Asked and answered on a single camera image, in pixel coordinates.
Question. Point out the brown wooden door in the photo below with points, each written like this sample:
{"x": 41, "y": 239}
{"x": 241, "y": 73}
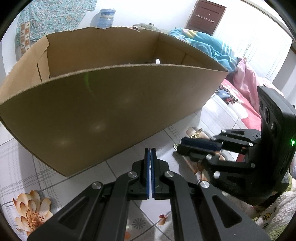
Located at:
{"x": 205, "y": 17}

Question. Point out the brown cardboard box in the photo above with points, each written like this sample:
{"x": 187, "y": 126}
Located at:
{"x": 79, "y": 97}

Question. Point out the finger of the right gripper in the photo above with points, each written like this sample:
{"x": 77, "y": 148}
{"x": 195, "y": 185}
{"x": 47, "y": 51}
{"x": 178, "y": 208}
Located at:
{"x": 208, "y": 159}
{"x": 201, "y": 143}

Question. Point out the teal patterned wall cloth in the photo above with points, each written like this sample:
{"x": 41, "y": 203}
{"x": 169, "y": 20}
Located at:
{"x": 41, "y": 18}

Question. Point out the blue crumpled quilt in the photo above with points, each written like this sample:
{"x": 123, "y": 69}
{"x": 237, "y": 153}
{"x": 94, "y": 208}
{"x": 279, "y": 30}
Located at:
{"x": 214, "y": 48}

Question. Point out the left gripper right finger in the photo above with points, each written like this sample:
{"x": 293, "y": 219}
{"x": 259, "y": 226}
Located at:
{"x": 200, "y": 211}

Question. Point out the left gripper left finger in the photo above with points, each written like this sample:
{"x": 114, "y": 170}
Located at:
{"x": 100, "y": 211}

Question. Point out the blue water jug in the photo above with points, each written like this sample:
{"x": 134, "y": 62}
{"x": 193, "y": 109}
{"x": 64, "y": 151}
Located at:
{"x": 106, "y": 18}

